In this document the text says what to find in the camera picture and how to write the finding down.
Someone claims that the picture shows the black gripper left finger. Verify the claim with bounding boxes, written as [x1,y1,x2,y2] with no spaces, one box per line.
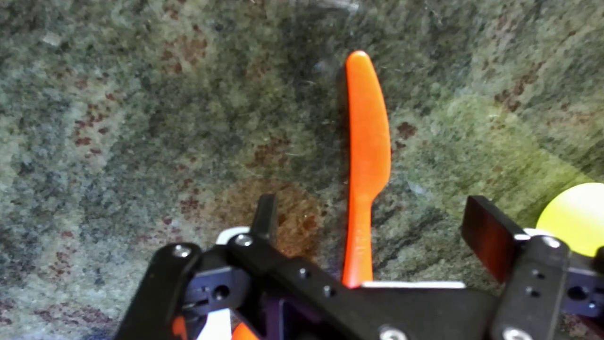
[115,195,383,340]

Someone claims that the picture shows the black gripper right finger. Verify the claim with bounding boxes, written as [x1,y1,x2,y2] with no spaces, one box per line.
[459,195,597,340]

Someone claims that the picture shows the orange plastic knife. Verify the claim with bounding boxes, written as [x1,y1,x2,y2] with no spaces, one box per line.
[340,49,395,291]

